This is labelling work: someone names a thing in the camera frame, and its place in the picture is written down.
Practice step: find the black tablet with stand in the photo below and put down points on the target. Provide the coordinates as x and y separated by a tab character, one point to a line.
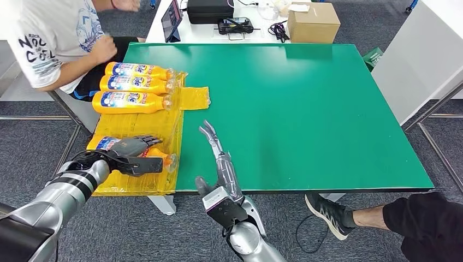
171	19

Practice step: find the white paper slip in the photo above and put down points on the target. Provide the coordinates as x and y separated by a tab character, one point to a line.
299	7

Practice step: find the person's left hand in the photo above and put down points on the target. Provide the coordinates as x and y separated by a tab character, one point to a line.
126	4

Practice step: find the person's right hand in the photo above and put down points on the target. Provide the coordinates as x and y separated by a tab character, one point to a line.
104	50

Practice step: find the brown cardboard box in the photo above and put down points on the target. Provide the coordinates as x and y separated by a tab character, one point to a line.
313	27

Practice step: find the person's left forearm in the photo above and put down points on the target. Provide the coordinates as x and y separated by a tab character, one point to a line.
103	3

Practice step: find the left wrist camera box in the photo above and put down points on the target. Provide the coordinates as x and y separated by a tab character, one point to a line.
144	166

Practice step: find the person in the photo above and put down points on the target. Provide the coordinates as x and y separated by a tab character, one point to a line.
54	39
427	224

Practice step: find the black sneaker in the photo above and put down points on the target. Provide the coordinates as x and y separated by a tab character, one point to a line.
326	214

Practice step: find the green box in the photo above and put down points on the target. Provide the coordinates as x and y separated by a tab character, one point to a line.
372	58

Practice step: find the metal table frame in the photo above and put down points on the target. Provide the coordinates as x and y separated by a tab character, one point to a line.
432	108

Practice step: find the black carrying case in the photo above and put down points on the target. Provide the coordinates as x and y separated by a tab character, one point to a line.
210	11

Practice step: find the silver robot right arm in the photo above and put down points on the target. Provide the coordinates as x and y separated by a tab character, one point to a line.
253	238

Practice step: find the person's right forearm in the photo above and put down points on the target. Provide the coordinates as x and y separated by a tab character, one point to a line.
68	72

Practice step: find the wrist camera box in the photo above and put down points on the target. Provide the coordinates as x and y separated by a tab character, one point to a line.
222	208
144	166

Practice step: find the orange detergent bottle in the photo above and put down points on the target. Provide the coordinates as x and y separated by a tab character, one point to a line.
99	143
130	103
137	84
159	72

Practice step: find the clear plastic bag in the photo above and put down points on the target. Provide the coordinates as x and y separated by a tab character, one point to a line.
268	10

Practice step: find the black handheld controller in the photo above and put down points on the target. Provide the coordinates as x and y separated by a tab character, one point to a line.
235	26

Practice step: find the white desk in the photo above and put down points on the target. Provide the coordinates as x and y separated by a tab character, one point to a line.
199	33

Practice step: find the white side table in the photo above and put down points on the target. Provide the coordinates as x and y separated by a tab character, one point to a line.
419	54

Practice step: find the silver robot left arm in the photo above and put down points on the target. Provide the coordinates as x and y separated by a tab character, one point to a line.
54	202

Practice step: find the yellow taped cardboard sheet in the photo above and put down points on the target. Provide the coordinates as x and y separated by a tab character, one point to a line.
152	126

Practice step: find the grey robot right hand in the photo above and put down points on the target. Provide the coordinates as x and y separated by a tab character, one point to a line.
226	173

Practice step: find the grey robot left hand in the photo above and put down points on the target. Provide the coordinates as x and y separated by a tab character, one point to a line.
130	146

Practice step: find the white table foot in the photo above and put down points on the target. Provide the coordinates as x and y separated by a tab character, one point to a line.
164	206
334	197

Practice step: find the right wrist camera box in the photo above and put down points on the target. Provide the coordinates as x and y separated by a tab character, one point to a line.
222	208

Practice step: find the blue caster leg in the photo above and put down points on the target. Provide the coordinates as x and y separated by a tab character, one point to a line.
412	5

